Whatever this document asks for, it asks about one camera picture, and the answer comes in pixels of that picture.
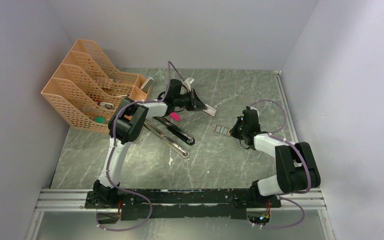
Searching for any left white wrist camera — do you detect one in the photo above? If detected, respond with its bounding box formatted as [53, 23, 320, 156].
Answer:
[182, 77, 195, 92]

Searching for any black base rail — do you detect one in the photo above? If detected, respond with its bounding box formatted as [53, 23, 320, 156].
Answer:
[84, 187, 281, 221]

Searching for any green round object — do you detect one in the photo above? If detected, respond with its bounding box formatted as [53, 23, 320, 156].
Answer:
[93, 116, 106, 124]

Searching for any brown cardboard staple tray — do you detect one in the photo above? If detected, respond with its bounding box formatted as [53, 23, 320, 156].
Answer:
[213, 125, 230, 136]

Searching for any black stapler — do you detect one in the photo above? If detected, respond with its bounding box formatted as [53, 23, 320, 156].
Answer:
[143, 116, 195, 159]

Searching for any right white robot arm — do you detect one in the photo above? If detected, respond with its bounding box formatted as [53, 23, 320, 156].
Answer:
[229, 107, 321, 207]

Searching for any red white staple box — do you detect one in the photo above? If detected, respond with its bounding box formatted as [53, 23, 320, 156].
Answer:
[202, 104, 217, 117]

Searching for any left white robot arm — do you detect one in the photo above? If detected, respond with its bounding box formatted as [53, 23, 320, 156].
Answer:
[93, 79, 208, 208]

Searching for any silver tape dispenser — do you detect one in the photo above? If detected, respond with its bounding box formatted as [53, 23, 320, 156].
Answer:
[98, 101, 115, 110]

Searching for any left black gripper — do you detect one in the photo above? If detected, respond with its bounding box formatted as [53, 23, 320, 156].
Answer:
[175, 89, 209, 113]

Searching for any pink plastic staple remover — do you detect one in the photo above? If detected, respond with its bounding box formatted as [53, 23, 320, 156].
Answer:
[169, 112, 181, 122]

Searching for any orange mesh file organizer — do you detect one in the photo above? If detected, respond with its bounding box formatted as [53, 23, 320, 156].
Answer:
[41, 39, 153, 134]

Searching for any grey white device in organizer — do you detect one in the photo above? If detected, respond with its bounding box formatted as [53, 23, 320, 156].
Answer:
[140, 77, 154, 93]

